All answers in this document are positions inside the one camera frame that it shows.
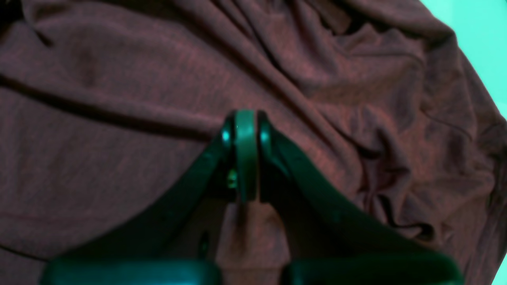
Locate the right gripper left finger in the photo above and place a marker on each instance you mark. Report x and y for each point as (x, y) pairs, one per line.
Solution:
(134, 252)

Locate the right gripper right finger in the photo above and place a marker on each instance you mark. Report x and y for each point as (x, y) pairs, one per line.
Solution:
(331, 241)

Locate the dark red t-shirt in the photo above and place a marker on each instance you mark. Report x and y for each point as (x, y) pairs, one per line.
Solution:
(105, 103)

